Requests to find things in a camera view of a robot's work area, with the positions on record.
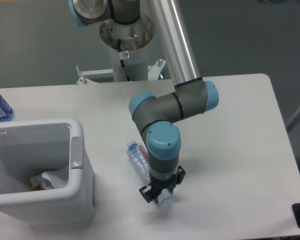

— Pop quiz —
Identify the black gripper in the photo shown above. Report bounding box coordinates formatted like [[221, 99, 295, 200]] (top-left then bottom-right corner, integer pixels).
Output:
[[139, 165, 186, 204]]

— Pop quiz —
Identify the clear Ganten water bottle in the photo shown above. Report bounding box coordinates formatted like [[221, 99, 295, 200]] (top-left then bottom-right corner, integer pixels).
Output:
[[126, 140, 173, 208]]

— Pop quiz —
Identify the clear plastic wrapper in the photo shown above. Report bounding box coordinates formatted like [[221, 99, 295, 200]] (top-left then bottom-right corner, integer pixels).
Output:
[[30, 168, 69, 190]]

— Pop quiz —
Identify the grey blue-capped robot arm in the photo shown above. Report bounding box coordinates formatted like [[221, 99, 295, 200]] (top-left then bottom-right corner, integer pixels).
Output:
[[68, 0, 219, 202]]

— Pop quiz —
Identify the white plastic trash can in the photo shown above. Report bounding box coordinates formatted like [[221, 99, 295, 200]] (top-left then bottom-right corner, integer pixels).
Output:
[[0, 118, 95, 225]]

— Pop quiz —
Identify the white metal base frame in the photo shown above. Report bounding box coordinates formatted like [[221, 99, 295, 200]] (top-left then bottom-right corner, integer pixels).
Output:
[[75, 57, 173, 85]]

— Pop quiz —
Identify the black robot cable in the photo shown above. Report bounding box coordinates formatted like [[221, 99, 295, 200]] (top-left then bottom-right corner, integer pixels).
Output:
[[116, 38, 131, 82]]

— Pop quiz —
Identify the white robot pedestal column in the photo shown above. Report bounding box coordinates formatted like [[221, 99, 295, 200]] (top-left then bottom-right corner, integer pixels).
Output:
[[99, 13, 155, 82]]

